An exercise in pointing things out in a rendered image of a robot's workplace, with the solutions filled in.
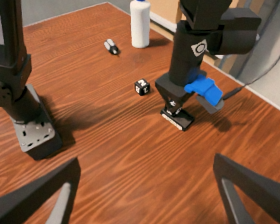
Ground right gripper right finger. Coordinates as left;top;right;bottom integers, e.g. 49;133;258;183
213;153;280;224

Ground white bottle with blue cap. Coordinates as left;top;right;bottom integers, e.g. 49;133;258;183
131;0;151;48

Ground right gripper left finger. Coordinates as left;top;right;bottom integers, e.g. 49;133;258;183
0;157;81;224

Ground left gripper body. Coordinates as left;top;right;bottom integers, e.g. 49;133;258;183
155;54;222;106

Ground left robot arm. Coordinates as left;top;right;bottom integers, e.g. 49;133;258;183
0;0;262;154

